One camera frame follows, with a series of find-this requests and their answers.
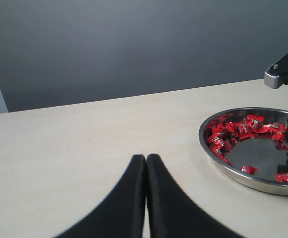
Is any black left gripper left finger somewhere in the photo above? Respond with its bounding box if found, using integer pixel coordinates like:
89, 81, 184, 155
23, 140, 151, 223
58, 155, 146, 238

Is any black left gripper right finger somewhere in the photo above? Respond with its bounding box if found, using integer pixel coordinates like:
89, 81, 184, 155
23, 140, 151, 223
147, 154, 241, 238

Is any round stainless steel plate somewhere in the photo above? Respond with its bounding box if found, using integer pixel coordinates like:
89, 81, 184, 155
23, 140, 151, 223
199, 107, 288, 195

